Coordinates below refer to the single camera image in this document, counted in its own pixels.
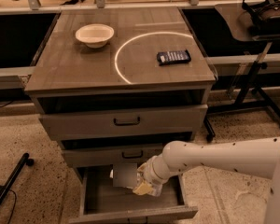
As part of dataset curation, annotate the clear plastic water bottle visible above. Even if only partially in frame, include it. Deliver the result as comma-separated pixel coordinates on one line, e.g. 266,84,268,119
109,163,162,197

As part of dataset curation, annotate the black stand leg left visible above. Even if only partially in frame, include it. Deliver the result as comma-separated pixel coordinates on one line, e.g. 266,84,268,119
0,153,34,205

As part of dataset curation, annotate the black headset on table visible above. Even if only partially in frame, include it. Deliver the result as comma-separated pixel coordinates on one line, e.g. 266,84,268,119
242,0,280,34

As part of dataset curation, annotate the top grey drawer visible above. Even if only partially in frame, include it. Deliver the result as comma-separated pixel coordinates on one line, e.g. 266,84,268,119
40,105,207,141

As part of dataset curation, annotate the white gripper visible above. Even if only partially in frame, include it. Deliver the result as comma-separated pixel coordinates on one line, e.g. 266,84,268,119
133,157,164,196

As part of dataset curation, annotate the bottom grey open drawer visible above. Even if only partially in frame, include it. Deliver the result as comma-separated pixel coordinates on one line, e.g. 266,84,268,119
69,165,198,224

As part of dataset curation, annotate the white paper bowl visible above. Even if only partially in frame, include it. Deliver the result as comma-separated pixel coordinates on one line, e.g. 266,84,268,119
76,24,114,49

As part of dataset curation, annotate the grey wooden drawer cabinet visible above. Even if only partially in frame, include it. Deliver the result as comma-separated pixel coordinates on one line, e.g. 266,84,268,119
23,6,217,224

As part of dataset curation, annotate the dark blue snack packet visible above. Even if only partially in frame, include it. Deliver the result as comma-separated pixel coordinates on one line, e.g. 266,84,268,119
157,50,191,65

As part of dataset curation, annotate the middle grey drawer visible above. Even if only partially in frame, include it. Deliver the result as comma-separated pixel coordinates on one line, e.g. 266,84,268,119
62,140,166,167

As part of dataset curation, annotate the black wheeled table frame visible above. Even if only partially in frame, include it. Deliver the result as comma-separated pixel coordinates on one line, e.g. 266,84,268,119
203,40,280,143

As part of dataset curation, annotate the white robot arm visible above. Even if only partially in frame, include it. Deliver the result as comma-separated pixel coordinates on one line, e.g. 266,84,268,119
133,136,280,224

